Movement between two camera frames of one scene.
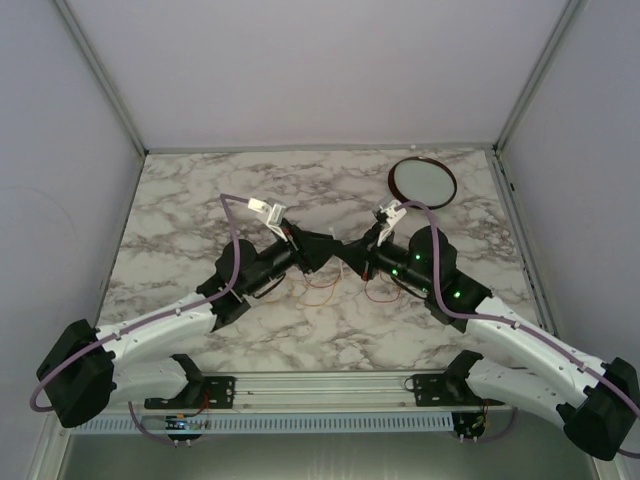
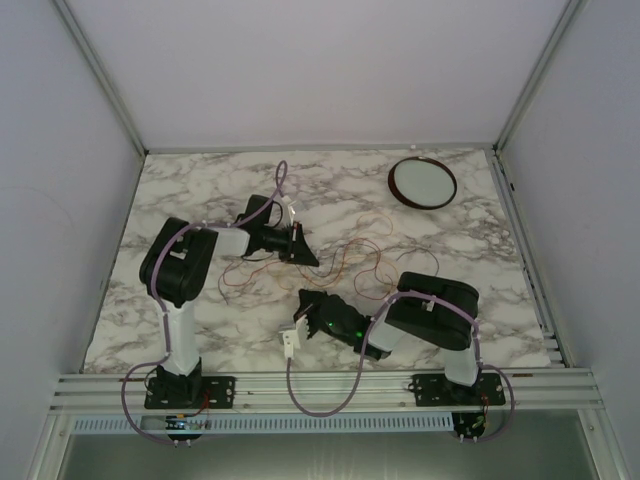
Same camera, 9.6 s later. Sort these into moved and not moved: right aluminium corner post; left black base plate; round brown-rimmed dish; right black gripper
Moved: right black gripper
Not moved: left black base plate; round brown-rimmed dish; right aluminium corner post
